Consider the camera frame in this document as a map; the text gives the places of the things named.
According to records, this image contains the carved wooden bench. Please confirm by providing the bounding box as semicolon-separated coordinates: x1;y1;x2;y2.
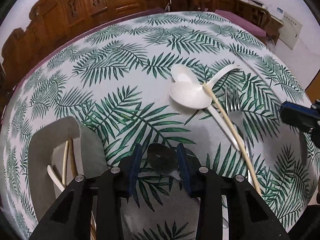
0;0;173;93

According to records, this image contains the purple seat cushion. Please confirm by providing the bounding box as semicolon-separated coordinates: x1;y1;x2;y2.
215;10;266;37

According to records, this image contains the light wooden chopstick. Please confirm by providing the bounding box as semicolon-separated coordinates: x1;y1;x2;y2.
62;140;69;187
203;82;263;197

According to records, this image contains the wooden side table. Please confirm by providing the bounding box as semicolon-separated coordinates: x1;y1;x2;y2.
265;15;284;44

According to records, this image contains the white ceramic soup spoon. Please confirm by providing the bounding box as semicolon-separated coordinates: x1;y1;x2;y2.
169;63;241;110

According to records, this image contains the grey rectangular utensil tray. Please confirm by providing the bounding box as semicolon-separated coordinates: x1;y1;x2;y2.
28;116;107;220

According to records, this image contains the white wall electrical box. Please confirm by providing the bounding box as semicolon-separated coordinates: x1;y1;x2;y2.
279;12;303;50

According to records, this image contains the small metal spoon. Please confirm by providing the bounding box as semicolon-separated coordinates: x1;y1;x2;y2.
147;143;181;180

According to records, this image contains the palm leaf tablecloth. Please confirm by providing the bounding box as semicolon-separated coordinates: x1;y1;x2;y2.
1;12;319;239

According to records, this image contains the metal fork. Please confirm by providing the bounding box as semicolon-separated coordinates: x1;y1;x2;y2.
224;84;253;184

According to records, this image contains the carved wooden armchair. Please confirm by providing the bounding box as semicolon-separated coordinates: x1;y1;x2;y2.
159;0;272;30

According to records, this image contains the white plastic fork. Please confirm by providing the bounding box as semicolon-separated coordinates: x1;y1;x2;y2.
47;165;65;192

